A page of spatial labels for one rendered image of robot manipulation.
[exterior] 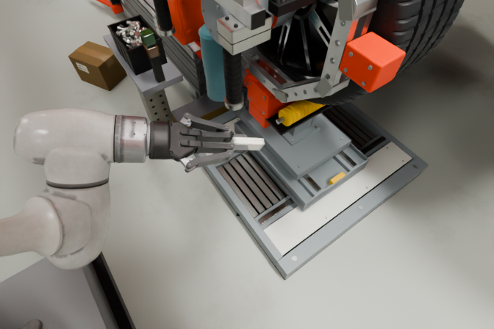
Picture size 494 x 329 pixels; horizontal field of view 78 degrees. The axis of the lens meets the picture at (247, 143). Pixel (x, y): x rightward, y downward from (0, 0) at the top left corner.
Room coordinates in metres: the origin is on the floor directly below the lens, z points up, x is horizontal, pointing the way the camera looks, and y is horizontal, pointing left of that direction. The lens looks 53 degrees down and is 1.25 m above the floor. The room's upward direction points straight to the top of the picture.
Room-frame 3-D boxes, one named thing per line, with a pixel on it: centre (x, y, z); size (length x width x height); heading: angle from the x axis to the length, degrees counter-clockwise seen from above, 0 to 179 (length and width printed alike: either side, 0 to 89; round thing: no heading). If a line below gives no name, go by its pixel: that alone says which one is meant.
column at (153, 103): (1.09, 0.46, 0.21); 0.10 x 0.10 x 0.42; 35
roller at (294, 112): (0.72, -0.22, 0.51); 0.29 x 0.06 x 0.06; 125
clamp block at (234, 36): (0.51, 0.00, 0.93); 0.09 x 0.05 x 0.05; 125
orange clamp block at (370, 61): (0.51, -0.25, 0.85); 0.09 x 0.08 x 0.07; 35
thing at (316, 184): (0.82, -0.23, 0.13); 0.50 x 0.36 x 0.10; 35
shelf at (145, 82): (1.06, 0.44, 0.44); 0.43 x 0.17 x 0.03; 35
